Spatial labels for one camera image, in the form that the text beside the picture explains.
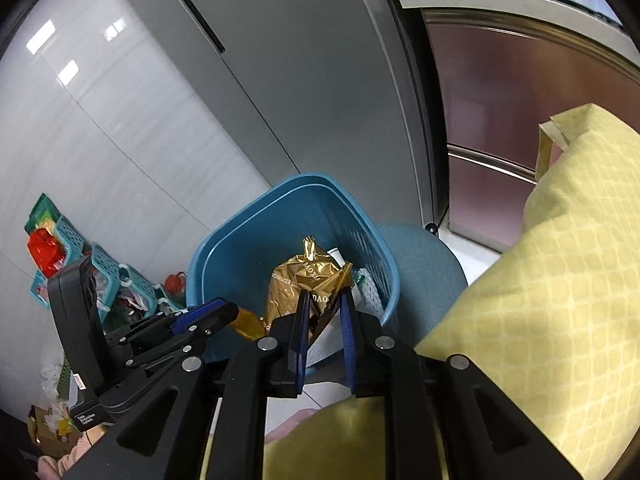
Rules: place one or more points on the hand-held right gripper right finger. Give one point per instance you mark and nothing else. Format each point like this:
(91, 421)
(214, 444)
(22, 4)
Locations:
(349, 340)

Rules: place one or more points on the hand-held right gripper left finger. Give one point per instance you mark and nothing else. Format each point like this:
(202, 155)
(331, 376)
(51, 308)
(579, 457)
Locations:
(302, 340)

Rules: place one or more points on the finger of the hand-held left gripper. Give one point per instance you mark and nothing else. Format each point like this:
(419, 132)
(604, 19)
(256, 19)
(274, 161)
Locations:
(195, 316)
(220, 320)

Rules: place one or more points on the gold foil snack wrapper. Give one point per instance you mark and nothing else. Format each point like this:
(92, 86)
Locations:
(300, 275)

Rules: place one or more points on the blue plastic basket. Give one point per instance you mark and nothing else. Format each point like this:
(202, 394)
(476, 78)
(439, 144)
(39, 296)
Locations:
(280, 210)

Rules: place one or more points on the person's left forearm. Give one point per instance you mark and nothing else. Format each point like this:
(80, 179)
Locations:
(57, 465)

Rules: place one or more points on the teal lattice storage basket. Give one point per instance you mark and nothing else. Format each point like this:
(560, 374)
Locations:
(72, 242)
(145, 287)
(106, 265)

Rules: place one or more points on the red plastic packet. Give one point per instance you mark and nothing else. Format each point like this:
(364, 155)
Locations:
(45, 252)

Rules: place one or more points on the blue-grey chair seat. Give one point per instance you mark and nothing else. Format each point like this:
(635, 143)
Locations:
(425, 270)

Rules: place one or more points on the cardboard box with clutter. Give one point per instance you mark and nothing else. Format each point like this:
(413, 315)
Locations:
(50, 425)

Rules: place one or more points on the green bag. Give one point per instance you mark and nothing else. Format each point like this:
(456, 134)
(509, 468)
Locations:
(42, 212)

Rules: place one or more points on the yellow patterned tablecloth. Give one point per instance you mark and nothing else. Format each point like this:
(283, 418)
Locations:
(550, 285)

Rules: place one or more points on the grey refrigerator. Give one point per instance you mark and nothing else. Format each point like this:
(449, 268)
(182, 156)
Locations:
(310, 60)

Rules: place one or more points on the kitchen counter with cabinets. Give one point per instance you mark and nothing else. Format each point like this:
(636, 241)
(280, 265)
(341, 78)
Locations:
(500, 100)

